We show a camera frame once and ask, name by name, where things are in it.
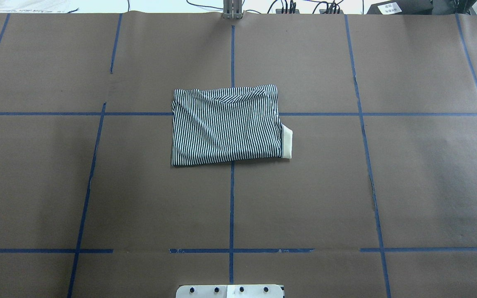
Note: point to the black box with label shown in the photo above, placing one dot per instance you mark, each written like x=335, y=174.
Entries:
x=406, y=7

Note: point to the aluminium frame post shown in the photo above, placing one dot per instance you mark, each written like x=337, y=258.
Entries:
x=232, y=9

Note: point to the clear plastic bag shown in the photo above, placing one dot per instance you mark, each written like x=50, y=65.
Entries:
x=34, y=6

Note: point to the brown paper table cover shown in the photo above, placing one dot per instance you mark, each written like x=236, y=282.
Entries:
x=379, y=199

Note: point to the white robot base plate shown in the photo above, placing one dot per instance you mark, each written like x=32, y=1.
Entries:
x=231, y=291

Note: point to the striped polo shirt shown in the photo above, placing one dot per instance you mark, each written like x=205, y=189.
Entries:
x=228, y=124

